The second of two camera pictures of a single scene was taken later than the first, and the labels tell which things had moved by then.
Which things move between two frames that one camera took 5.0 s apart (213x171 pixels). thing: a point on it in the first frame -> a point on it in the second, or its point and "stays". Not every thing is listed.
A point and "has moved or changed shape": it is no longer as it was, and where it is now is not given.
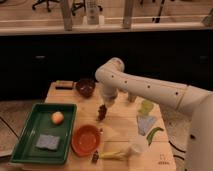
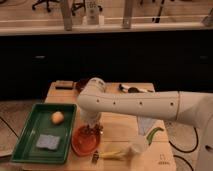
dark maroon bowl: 85,86 stays
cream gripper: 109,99 -> 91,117
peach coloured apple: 57,118 stays
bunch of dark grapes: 101,113 has moved or changed shape
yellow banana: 113,155 stays
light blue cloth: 145,123 stays
